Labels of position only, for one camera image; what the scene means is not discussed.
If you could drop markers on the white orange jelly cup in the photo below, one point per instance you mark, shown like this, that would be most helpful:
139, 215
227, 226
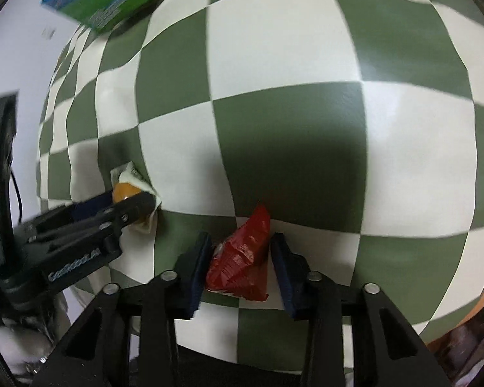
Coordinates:
127, 182

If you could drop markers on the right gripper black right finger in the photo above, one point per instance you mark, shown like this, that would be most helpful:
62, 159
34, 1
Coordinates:
386, 350

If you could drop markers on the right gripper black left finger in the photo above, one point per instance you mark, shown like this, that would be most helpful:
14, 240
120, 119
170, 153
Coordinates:
95, 350

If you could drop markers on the small red snack bag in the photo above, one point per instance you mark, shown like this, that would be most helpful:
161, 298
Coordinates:
239, 264

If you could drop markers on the green white checkered tablecloth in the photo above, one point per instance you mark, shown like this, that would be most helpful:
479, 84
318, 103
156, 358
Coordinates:
359, 124

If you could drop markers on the white wall switch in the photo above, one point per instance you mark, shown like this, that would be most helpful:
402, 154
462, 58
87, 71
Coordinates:
48, 33

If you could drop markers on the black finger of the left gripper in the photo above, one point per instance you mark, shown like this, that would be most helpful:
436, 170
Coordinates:
120, 214
64, 215

